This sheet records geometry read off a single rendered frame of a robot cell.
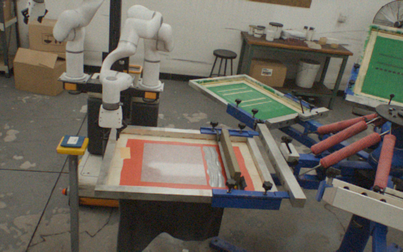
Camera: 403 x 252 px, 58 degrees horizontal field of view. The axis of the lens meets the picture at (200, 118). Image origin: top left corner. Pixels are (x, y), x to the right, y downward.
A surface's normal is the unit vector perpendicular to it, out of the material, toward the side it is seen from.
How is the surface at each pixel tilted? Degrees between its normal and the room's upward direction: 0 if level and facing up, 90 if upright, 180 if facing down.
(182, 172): 0
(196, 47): 90
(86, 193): 90
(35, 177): 0
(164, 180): 0
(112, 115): 92
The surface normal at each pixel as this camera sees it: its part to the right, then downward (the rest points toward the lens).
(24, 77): -0.15, 0.41
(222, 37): 0.09, 0.44
